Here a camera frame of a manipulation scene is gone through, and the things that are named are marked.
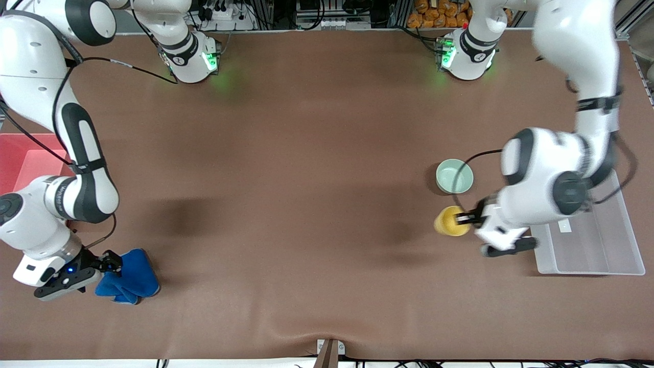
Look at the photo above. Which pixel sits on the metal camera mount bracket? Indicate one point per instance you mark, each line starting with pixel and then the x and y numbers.
pixel 329 352

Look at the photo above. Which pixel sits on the black electronics box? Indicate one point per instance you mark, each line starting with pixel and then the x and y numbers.
pixel 332 7

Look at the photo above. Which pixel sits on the white power strip with plugs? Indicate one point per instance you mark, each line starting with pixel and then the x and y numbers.
pixel 225 15

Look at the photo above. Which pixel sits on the white label sticker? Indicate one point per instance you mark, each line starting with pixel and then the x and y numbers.
pixel 565 226

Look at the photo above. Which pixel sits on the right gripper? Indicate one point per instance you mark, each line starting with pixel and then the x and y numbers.
pixel 95 261

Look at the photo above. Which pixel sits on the orange snack bag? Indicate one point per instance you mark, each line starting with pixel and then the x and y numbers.
pixel 434 18

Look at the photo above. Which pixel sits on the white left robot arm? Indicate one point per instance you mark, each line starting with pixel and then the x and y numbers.
pixel 552 163

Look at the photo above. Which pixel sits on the aluminium frame profile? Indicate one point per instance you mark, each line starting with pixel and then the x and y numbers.
pixel 636 23

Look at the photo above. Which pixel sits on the pink plastic bin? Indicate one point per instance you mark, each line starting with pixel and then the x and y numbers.
pixel 30 153

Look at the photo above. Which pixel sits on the clear plastic bin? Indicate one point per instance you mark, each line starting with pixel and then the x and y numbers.
pixel 603 245

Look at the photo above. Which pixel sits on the brown table cover mat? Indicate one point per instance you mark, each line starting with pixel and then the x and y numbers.
pixel 286 179

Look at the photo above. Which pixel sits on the yellow cup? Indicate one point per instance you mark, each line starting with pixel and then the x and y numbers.
pixel 447 225

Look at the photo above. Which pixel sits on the mint green bowl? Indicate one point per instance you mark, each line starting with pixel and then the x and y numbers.
pixel 452 176

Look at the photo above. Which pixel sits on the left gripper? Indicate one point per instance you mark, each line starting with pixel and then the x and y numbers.
pixel 479 215

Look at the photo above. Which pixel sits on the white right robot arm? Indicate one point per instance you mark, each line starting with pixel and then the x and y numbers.
pixel 30 51

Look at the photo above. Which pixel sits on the blue cloth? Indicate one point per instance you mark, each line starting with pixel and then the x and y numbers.
pixel 133 278

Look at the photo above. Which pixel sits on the long white socket strip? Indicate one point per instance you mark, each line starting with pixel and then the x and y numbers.
pixel 332 24

